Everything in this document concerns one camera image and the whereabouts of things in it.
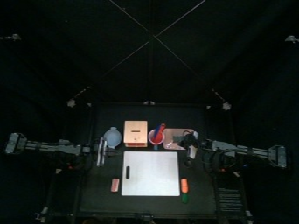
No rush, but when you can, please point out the white cutting board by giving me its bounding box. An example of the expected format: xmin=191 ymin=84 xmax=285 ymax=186
xmin=120 ymin=150 xmax=182 ymax=197

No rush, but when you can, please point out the pink rectangular tray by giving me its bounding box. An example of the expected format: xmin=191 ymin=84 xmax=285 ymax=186
xmin=163 ymin=128 xmax=197 ymax=151

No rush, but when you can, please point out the pale grey-blue bowl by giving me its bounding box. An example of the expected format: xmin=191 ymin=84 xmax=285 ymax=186
xmin=103 ymin=126 xmax=123 ymax=149

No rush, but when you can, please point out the orange-red toy utensil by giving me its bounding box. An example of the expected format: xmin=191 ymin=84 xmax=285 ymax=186
xmin=154 ymin=122 xmax=167 ymax=140

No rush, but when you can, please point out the red plastic cup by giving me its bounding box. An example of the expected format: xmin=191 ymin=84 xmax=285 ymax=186
xmin=147 ymin=129 xmax=166 ymax=146

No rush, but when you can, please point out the wooden box with red drawer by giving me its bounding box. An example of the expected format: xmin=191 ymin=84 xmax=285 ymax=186
xmin=123 ymin=120 xmax=150 ymax=148

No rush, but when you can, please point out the pink toy block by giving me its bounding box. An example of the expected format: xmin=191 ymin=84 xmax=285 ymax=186
xmin=110 ymin=178 xmax=120 ymax=193

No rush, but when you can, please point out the orange and green toy vegetable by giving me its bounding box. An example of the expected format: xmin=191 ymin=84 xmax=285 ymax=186
xmin=181 ymin=178 xmax=191 ymax=204

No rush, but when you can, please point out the white text warning label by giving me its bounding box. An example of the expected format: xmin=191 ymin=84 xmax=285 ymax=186
xmin=218 ymin=187 xmax=246 ymax=214

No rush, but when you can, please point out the thin grey diagonal cord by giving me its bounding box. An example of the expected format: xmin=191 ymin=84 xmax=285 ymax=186
xmin=70 ymin=0 xmax=207 ymax=102
xmin=108 ymin=0 xmax=231 ymax=107

